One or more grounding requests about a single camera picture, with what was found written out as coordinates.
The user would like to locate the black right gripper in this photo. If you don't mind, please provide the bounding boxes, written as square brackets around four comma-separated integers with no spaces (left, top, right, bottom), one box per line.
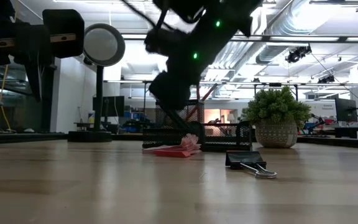
[149,43,213,111]

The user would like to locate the black pen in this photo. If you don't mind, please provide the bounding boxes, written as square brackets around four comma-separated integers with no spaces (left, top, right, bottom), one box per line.
[162,107,195,130]

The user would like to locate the pink sticky note pad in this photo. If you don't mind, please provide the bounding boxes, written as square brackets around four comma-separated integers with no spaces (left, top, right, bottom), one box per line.
[142,133,203,156]

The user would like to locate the black binder clip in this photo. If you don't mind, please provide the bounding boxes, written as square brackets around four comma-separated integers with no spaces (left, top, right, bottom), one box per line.
[224,150,278,180]

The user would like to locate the black mesh desk organizer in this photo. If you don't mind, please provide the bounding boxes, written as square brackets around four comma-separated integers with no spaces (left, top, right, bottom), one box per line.
[142,99,254,154]

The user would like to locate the black desk lamp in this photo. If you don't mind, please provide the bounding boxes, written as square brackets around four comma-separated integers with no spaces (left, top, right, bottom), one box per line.
[67,22,126,143]

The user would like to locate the black computer monitor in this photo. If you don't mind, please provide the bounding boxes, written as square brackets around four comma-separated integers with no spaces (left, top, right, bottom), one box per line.
[334,97,358,123]
[92,95,126,118]

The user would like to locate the green artificial potted plant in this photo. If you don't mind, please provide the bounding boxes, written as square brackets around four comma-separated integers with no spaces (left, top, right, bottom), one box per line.
[241,86,312,149]

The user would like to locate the black background table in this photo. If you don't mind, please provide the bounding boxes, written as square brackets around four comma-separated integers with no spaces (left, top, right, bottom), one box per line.
[333,125,358,139]

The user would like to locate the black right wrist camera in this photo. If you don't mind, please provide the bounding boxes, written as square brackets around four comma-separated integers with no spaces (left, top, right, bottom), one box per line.
[144,27,188,59]

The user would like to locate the yellow cable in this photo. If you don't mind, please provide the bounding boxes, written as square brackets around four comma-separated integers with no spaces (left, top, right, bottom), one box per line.
[0,63,12,131]

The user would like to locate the black aluminium table frame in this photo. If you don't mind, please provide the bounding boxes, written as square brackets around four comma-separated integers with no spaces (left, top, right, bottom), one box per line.
[0,132,358,151]

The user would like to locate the silver ventilation duct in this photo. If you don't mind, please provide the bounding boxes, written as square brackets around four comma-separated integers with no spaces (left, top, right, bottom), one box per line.
[255,0,326,65]

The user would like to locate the black ceiling-hung camera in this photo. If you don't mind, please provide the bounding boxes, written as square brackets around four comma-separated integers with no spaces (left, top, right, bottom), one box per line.
[285,44,313,64]
[318,74,336,85]

